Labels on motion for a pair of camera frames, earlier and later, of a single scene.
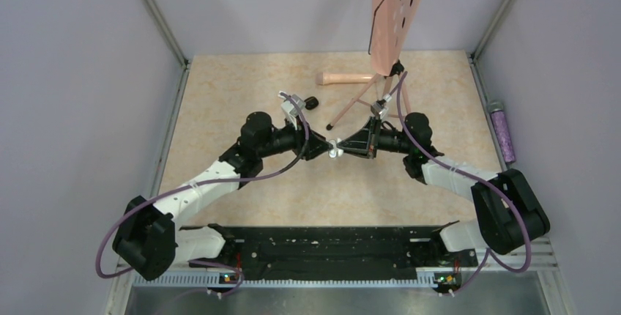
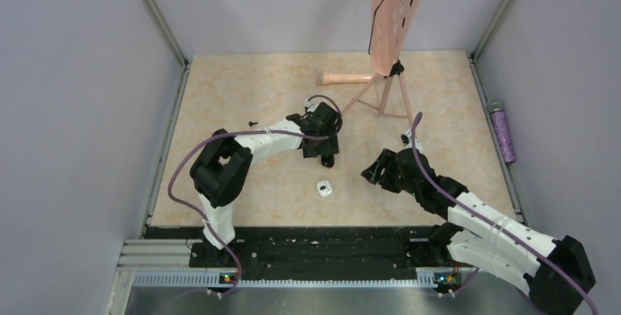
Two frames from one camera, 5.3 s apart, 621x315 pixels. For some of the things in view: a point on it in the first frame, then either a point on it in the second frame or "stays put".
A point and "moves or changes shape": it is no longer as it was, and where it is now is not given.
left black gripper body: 283,140 to 321,146
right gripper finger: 364,142 to 384,171
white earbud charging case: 332,153 moves or changes shape
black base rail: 335,252 stays put
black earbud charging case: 311,102 moves or changes shape
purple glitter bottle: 496,109 stays put
